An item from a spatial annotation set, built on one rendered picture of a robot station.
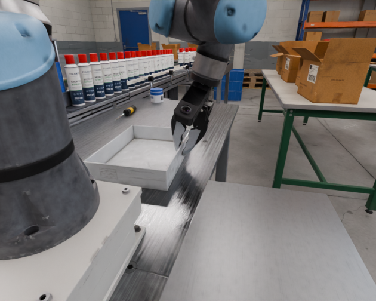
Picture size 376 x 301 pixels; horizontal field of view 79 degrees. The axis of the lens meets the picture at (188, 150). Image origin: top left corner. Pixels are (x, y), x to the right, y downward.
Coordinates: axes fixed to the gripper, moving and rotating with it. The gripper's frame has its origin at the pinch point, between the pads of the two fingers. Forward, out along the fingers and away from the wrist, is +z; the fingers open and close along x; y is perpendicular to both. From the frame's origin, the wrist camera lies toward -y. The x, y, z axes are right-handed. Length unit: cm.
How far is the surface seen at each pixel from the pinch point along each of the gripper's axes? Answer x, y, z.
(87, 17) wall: 536, 683, 46
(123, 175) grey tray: 8.5, -14.2, 3.6
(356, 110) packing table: -77, 105, -13
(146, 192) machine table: 2.0, -15.2, 4.3
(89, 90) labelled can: 53, 35, 8
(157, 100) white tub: 31, 63, 11
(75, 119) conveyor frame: 48, 20, 16
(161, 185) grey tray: -0.4, -13.6, 2.3
